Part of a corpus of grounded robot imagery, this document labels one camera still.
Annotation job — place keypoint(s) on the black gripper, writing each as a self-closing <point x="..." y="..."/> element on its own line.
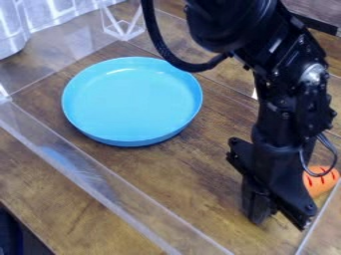
<point x="271" y="179"/>

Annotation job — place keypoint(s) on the orange toy carrot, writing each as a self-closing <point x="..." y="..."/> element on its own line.
<point x="321" y="183"/>

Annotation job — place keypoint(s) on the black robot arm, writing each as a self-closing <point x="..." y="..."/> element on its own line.
<point x="258" y="32"/>

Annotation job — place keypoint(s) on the blue round tray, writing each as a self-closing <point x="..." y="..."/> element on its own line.
<point x="131" y="101"/>

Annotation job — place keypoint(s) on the clear acrylic enclosure wall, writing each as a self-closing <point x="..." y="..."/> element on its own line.
<point x="172" y="189"/>

